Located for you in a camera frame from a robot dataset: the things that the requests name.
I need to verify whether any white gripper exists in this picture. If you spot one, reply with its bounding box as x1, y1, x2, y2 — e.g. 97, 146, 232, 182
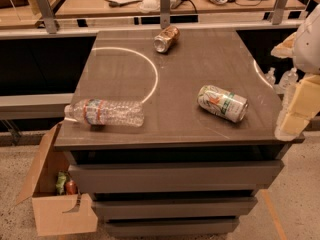
271, 4, 320, 136

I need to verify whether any green white 7up can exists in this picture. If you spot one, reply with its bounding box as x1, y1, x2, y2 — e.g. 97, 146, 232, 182
197, 85, 248, 123

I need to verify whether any orange soda can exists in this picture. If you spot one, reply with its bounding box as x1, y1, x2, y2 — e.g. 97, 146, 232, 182
153, 26, 180, 53

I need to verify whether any red can in box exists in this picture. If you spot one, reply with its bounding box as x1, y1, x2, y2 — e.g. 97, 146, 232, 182
65, 180, 78, 195

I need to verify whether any small clear bottle right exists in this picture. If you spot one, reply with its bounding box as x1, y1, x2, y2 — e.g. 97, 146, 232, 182
278, 68, 298, 94

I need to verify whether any small clear bottle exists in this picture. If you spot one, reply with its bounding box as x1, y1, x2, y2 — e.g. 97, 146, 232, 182
278, 68, 298, 94
265, 67, 276, 86

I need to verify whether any small clear bottle left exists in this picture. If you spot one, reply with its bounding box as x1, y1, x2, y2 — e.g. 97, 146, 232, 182
265, 67, 276, 86

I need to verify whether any grey drawer cabinet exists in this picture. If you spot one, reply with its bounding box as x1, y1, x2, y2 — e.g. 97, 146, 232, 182
53, 28, 306, 239

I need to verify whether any white face mask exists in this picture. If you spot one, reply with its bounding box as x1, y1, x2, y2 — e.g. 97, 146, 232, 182
137, 0, 159, 13

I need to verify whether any middle grey drawer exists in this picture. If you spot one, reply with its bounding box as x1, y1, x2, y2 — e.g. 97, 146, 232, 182
93, 197, 257, 220

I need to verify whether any grey drawer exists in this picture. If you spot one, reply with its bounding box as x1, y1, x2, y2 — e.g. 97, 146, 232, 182
69, 160, 283, 193
93, 197, 257, 220
106, 217, 239, 238

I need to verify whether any bottom grey drawer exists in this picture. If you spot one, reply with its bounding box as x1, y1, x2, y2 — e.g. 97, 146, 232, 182
106, 217, 239, 238

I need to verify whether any clear plastic water bottle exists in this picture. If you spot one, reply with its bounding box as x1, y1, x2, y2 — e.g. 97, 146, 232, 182
64, 99, 144, 127

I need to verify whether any top grey drawer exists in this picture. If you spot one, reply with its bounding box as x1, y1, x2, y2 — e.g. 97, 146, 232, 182
69, 160, 283, 193

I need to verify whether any green snack bag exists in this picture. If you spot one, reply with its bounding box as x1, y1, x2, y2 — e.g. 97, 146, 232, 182
56, 171, 68, 195

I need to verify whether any brown cardboard box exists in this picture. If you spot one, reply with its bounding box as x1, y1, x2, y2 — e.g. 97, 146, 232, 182
16, 124, 98, 236

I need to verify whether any right metal bracket post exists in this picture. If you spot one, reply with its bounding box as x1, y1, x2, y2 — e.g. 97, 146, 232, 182
269, 0, 288, 25

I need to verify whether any metal bracket post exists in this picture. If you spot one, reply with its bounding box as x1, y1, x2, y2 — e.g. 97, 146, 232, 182
160, 0, 170, 29
36, 0, 58, 34
269, 0, 288, 25

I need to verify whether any black cable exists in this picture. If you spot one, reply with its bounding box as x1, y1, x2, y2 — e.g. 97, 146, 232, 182
180, 0, 199, 15

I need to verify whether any middle metal bracket post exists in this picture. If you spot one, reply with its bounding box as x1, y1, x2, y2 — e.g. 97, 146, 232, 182
160, 0, 170, 29

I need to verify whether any left metal bracket post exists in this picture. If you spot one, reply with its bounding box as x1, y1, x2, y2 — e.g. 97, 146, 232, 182
36, 0, 58, 34

